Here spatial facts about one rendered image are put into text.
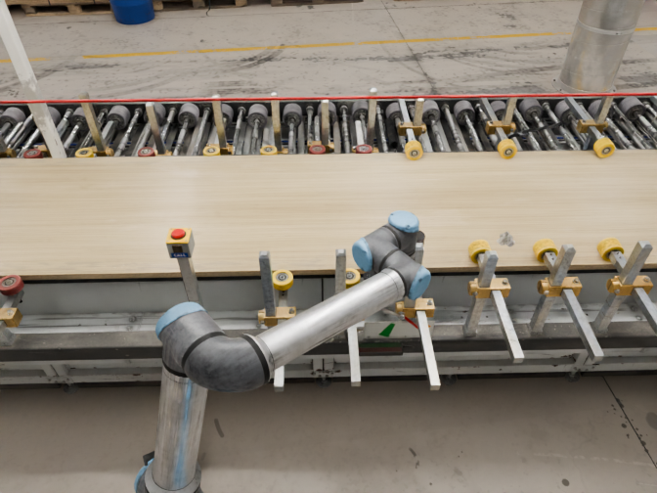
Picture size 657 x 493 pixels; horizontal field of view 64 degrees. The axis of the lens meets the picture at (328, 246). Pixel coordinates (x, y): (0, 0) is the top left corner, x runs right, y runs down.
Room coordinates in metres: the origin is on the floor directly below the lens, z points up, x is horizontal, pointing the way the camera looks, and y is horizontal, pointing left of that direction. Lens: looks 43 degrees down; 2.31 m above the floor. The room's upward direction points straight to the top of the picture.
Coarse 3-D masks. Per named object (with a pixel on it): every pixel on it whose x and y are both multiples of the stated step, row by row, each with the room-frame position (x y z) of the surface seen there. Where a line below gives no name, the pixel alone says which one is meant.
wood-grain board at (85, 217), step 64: (0, 192) 1.87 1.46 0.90; (64, 192) 1.87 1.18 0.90; (128, 192) 1.87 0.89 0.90; (192, 192) 1.87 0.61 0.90; (256, 192) 1.87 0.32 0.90; (320, 192) 1.87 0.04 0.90; (384, 192) 1.87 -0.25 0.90; (448, 192) 1.87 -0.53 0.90; (512, 192) 1.87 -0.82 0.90; (576, 192) 1.87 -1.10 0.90; (640, 192) 1.87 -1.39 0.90; (0, 256) 1.45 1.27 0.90; (64, 256) 1.45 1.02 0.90; (128, 256) 1.45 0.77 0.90; (192, 256) 1.45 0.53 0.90; (256, 256) 1.45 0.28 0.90; (320, 256) 1.45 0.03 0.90; (448, 256) 1.45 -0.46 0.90; (512, 256) 1.45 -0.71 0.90; (576, 256) 1.45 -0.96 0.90
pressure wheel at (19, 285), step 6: (6, 276) 1.34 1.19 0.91; (12, 276) 1.34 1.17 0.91; (18, 276) 1.34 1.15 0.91; (0, 282) 1.31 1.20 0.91; (6, 282) 1.32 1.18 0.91; (12, 282) 1.32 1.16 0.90; (18, 282) 1.31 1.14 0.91; (0, 288) 1.29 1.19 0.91; (6, 288) 1.29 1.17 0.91; (12, 288) 1.29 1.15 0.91; (18, 288) 1.30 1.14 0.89; (6, 294) 1.28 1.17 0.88; (12, 294) 1.28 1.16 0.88
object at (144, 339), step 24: (24, 336) 1.22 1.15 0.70; (48, 336) 1.22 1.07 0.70; (72, 336) 1.22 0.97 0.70; (96, 336) 1.22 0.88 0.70; (120, 336) 1.22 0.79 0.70; (144, 336) 1.22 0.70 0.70; (336, 336) 1.21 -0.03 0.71; (360, 336) 1.22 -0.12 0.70; (432, 336) 1.22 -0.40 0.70; (456, 336) 1.22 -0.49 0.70; (480, 336) 1.22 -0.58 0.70; (528, 336) 1.22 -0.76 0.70; (552, 336) 1.22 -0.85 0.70; (576, 336) 1.22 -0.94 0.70; (600, 336) 1.22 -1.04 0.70; (624, 336) 1.23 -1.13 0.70; (648, 336) 1.23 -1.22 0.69; (0, 360) 1.16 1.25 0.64; (24, 360) 1.16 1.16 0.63; (48, 360) 1.17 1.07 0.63
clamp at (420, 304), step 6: (420, 300) 1.26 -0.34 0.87; (426, 300) 1.26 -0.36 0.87; (432, 300) 1.26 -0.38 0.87; (396, 306) 1.24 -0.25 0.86; (402, 306) 1.23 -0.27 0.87; (420, 306) 1.23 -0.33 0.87; (426, 306) 1.23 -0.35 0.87; (432, 306) 1.23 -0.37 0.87; (408, 312) 1.22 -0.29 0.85; (414, 312) 1.22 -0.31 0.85; (426, 312) 1.22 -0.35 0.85; (432, 312) 1.22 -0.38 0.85
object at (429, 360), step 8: (416, 312) 1.21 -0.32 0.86; (424, 312) 1.21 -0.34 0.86; (416, 320) 1.19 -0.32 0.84; (424, 320) 1.17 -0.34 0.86; (424, 328) 1.14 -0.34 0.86; (424, 336) 1.10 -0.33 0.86; (424, 344) 1.07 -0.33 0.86; (424, 352) 1.04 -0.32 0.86; (432, 352) 1.04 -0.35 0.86; (424, 360) 1.02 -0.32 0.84; (432, 360) 1.01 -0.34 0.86; (432, 368) 0.98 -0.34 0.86; (432, 376) 0.95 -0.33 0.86; (432, 384) 0.91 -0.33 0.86
